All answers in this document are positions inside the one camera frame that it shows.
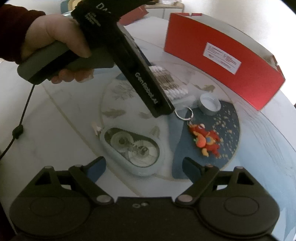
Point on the dark red paper bag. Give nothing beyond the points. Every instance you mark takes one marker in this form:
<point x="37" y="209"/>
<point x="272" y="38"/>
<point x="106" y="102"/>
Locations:
<point x="133" y="16"/>

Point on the person's left hand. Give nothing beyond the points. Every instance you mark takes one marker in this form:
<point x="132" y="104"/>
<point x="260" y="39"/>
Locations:
<point x="47" y="38"/>

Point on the small round white tin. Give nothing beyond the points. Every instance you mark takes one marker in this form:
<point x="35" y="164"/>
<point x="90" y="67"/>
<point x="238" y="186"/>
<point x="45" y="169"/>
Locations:
<point x="209" y="104"/>

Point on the red dragon keychain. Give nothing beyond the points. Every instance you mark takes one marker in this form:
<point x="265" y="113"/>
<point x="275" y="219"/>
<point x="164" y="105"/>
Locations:
<point x="208" y="141"/>

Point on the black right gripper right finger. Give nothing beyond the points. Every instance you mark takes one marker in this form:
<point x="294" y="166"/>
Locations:
<point x="200" y="176"/>

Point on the white sideboard cabinet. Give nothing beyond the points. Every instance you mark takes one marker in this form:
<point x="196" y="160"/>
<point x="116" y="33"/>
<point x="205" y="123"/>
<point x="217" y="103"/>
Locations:
<point x="163" y="11"/>

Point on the cotton swab pack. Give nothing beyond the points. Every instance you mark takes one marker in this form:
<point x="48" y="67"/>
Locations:
<point x="172" y="89"/>

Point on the red cardboard box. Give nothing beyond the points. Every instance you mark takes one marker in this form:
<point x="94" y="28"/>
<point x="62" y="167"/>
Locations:
<point x="226" y="54"/>

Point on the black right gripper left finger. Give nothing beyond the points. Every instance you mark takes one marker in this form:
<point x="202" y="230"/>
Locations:
<point x="86" y="176"/>

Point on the grey tape dispenser case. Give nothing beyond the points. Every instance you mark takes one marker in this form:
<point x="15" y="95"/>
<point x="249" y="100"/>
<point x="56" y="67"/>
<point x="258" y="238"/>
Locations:
<point x="139" y="154"/>

